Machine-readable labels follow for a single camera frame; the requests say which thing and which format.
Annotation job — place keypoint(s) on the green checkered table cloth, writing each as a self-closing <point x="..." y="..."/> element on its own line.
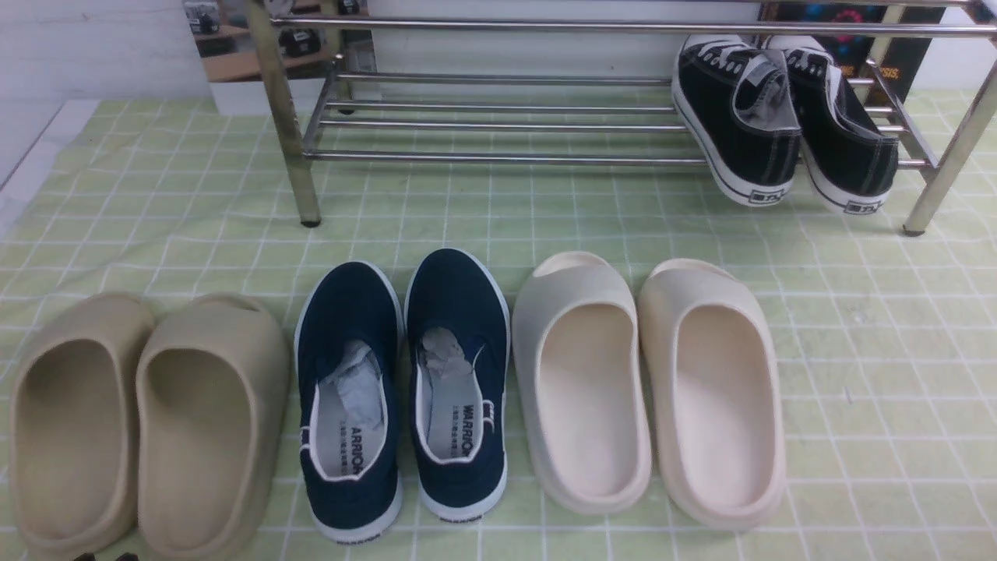
<point x="886" y="343"/>

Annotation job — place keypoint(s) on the black canvas sneaker left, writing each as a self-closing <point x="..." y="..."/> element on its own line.
<point x="735" y="99"/>

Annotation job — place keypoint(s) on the navy slip-on shoe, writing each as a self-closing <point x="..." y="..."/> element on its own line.
<point x="346" y="343"/>
<point x="458" y="334"/>

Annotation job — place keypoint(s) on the black canvas sneaker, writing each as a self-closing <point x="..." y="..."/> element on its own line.
<point x="850" y="163"/>
<point x="735" y="99"/>

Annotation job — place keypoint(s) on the cream foam slide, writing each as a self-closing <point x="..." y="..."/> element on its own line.
<point x="576" y="350"/>
<point x="716" y="394"/>

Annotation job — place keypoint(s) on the metal shoe rack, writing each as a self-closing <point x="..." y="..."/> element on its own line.
<point x="300" y="144"/>

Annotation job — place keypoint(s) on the dark poster board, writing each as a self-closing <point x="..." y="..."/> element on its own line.
<point x="902" y="57"/>

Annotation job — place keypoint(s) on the cream foam slide left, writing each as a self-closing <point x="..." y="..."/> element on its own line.
<point x="576" y="350"/>

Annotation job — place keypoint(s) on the tan foam slide right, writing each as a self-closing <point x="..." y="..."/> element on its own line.
<point x="211" y="391"/>

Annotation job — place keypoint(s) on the tan foam slide left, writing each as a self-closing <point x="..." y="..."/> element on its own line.
<point x="74" y="431"/>

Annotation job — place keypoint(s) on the tan foam slide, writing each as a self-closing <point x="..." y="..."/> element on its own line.
<point x="211" y="391"/>
<point x="74" y="431"/>

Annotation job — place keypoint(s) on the black canvas sneaker right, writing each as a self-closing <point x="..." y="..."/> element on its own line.
<point x="850" y="163"/>

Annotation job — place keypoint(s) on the cream foam slide right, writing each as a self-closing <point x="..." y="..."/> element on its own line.
<point x="716" y="394"/>

